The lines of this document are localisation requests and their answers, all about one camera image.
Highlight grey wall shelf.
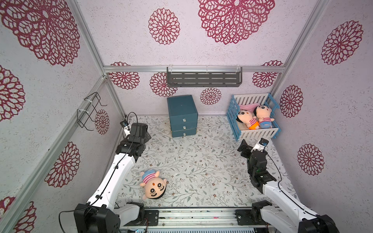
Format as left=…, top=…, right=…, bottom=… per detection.
left=166, top=67, right=242, bottom=87

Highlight plush doll orange pants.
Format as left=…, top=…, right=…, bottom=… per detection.
left=236, top=110, right=260, bottom=130

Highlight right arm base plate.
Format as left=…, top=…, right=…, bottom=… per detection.
left=235, top=208, right=268, bottom=226

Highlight blue white toy crib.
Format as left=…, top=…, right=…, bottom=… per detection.
left=226, top=93, right=281, bottom=141

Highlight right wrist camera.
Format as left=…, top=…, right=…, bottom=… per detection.
left=252, top=138, right=269, bottom=152

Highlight teal drawer cabinet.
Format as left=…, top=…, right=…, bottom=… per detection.
left=167, top=95, right=198, bottom=138

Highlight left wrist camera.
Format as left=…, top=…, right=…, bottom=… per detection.
left=120, top=119, right=131, bottom=138

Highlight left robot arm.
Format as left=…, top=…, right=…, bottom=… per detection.
left=73, top=121, right=151, bottom=233

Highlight large plush doll head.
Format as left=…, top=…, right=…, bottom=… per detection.
left=140, top=169, right=167, bottom=200

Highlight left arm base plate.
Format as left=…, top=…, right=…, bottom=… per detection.
left=126, top=210, right=159, bottom=226

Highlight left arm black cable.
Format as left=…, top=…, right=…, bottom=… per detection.
left=58, top=205, right=94, bottom=233

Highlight black wire rack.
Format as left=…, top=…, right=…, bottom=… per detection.
left=76, top=92, right=107, bottom=131

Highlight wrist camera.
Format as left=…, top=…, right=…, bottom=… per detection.
left=120, top=119, right=131, bottom=138
left=252, top=138, right=269, bottom=152

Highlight plush doll blue pants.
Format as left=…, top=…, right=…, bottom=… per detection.
left=254, top=105, right=274, bottom=129

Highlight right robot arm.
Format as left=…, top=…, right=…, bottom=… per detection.
left=236, top=138, right=339, bottom=233

